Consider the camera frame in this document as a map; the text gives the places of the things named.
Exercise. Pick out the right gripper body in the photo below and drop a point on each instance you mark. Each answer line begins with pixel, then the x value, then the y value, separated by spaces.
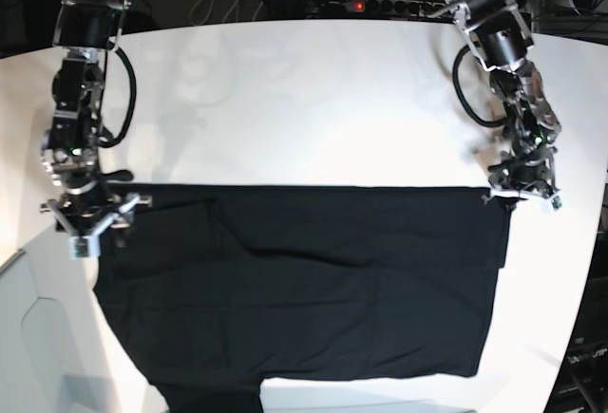
pixel 90 206

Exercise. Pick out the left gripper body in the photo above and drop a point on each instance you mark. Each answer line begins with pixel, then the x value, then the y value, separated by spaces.
pixel 527 177

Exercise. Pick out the black T-shirt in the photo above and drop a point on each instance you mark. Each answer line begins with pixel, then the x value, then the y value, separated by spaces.
pixel 221 288

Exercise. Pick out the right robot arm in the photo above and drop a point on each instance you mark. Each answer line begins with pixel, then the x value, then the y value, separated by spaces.
pixel 89 32

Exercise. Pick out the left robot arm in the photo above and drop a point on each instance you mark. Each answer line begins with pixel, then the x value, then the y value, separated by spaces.
pixel 498 38

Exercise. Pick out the black power strip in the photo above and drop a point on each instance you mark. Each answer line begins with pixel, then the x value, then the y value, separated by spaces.
pixel 385 9

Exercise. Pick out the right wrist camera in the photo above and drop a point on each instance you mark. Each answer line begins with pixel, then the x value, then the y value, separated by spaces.
pixel 83 247

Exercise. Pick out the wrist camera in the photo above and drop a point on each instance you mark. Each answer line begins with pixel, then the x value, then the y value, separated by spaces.
pixel 555 203
pixel 83 247

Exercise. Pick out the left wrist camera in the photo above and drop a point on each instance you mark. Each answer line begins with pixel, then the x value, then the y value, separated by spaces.
pixel 555 203

